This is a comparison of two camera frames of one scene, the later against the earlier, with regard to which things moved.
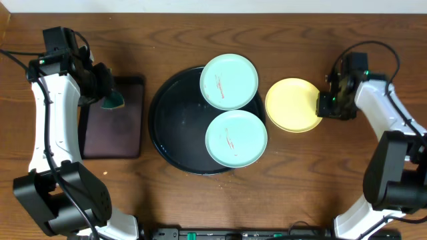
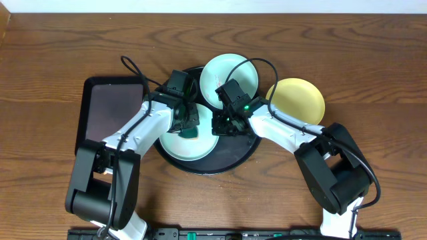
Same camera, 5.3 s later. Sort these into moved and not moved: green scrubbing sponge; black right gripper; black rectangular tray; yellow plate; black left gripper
Moved: black right gripper; black left gripper; green scrubbing sponge
Not moved: black rectangular tray; yellow plate
